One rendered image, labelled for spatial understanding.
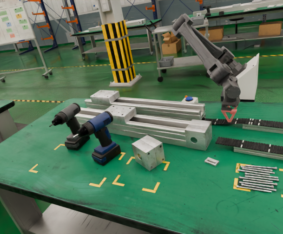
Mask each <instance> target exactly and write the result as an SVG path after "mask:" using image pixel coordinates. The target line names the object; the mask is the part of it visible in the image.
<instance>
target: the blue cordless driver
mask: <svg viewBox="0 0 283 234"><path fill-rule="evenodd" d="M112 121H113V116H112V114H111V113H110V112H109V111H105V112H102V113H100V114H99V115H97V116H95V117H94V118H92V119H90V120H88V121H87V122H86V123H84V124H82V127H81V128H80V129H79V130H78V131H77V135H75V136H73V138H75V137H77V136H79V137H83V136H90V135H91V134H94V135H95V137H96V138H98V140H99V142H100V145H99V146H97V147H96V148H94V152H93V153H92V158H93V159H94V161H95V162H97V163H99V164H100V165H102V166H104V165H106V164H107V163H108V162H110V161H111V160H112V159H113V158H115V157H116V156H117V155H119V154H120V153H121V149H120V146H119V144H116V143H115V142H114V141H112V140H111V135H110V132H109V130H108V128H107V127H106V126H107V125H108V124H110V123H111V122H112Z"/></svg>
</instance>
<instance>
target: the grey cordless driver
mask: <svg viewBox="0 0 283 234"><path fill-rule="evenodd" d="M80 110H81V108H80V106H79V105H78V104H77V103H72V104H70V105H69V106H67V107H66V108H64V109H63V110H61V111H60V112H59V113H58V114H56V115H55V118H54V119H53V120H52V124H51V125H50V126H49V127H51V126H52V125H54V126H56V125H59V124H61V125H62V124H64V123H66V124H67V126H68V127H69V128H70V130H71V132H72V133H71V134H70V135H69V136H67V137H66V139H67V140H66V141H65V146H66V147H67V149H69V150H79V149H80V148H81V147H82V146H83V145H84V144H85V143H86V142H87V141H88V140H89V139H90V136H83V137H79V136H77V137H75V138H73V136H75V135H77V131H78V130H79V129H80V124H79V122H78V120H77V118H76V117H75V115H77V114H78V113H79V112H80Z"/></svg>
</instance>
